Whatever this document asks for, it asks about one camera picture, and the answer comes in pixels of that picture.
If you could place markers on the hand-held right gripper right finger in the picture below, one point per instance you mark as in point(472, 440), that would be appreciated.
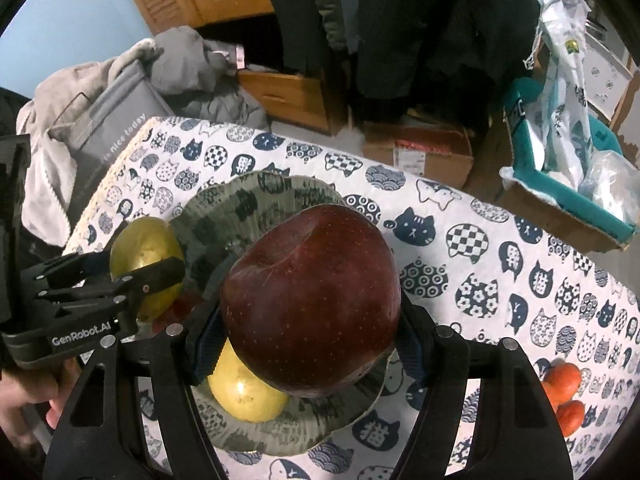
point(412, 355)

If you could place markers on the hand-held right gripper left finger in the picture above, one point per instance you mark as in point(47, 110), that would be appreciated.
point(210, 345)

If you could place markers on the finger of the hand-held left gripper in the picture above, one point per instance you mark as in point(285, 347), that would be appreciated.
point(75, 267)
point(155, 275)

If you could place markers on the yellow pear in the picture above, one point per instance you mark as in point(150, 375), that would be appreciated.
point(142, 247)
point(245, 395)

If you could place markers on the green glass plate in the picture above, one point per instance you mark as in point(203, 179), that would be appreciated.
point(235, 210)

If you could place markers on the dark red apple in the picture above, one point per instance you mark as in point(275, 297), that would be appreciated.
point(310, 300)

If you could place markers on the large reddish orange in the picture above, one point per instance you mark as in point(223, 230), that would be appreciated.
point(562, 380)

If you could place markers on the person's left hand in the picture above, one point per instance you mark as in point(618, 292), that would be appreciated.
point(30, 400)

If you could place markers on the beige fleece blanket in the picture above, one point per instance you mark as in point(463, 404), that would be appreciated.
point(40, 200)

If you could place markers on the cat print tablecloth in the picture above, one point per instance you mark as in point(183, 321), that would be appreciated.
point(500, 270)

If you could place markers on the grey fabric bag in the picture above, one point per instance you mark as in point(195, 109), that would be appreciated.
point(110, 125)

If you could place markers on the plain cardboard box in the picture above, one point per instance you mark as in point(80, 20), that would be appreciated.
point(540, 210)

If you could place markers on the cardboard box on floor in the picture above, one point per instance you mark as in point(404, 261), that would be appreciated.
point(425, 160)

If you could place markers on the grey padded jacket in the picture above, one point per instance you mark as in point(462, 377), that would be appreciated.
point(200, 80)

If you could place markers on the wooden drawer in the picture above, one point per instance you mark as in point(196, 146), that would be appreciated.
point(285, 95)

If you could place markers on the teal plastic crate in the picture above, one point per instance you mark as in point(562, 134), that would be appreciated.
point(525, 125)

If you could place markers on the clear plastic bag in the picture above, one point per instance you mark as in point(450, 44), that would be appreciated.
point(615, 180)

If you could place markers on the white patterned plastic bag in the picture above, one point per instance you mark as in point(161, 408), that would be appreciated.
point(565, 110)

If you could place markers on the dark coat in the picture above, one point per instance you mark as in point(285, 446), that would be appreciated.
point(292, 15)

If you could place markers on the black coat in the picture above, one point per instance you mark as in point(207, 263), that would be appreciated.
point(440, 35)

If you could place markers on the white patterned drawer box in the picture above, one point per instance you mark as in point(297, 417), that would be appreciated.
point(605, 70)

